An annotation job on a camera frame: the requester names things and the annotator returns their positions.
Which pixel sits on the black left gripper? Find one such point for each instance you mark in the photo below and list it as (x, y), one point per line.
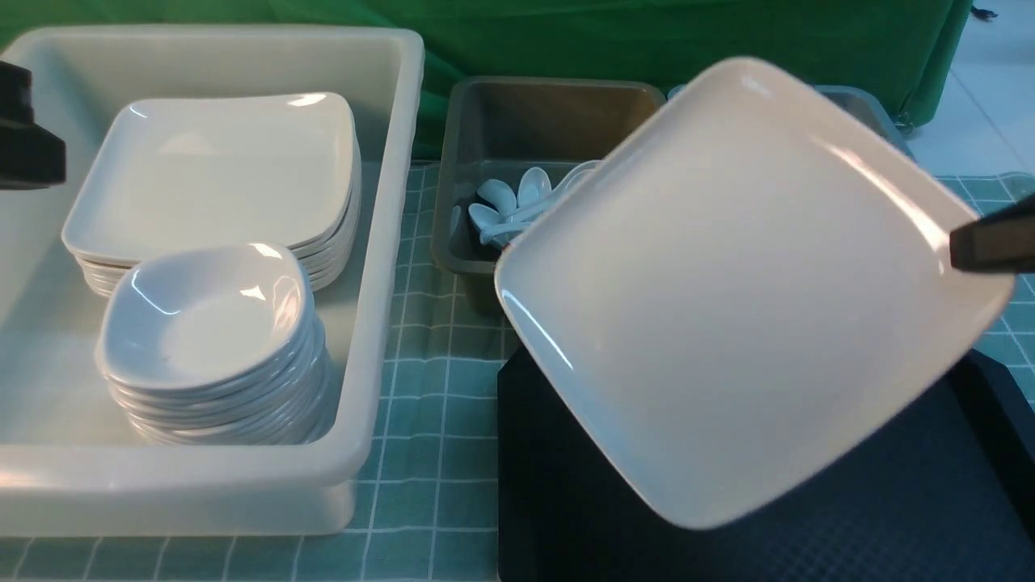
(31, 156)

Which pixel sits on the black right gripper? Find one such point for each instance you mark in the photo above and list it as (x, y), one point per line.
(1002, 243)

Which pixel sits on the large white square plate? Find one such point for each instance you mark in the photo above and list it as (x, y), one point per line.
(723, 334)

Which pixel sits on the white bowl tray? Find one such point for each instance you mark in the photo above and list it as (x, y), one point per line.
(202, 317)
(218, 388)

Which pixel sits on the blue-grey plastic bin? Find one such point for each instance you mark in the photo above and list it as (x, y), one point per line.
(770, 122)

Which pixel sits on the green backdrop cloth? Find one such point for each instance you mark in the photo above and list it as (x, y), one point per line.
(898, 51)

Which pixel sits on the stack of white square plates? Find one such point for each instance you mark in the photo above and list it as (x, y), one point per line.
(177, 174)

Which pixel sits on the black serving tray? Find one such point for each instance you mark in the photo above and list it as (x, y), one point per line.
(944, 492)

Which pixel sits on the stack of white bowls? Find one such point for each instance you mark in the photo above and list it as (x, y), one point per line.
(292, 406)

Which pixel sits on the large white plastic tub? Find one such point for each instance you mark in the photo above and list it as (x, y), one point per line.
(71, 464)

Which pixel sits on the brown plastic bin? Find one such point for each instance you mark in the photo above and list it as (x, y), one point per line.
(499, 128)

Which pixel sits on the pile of white spoons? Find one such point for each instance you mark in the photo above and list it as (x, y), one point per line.
(499, 213)

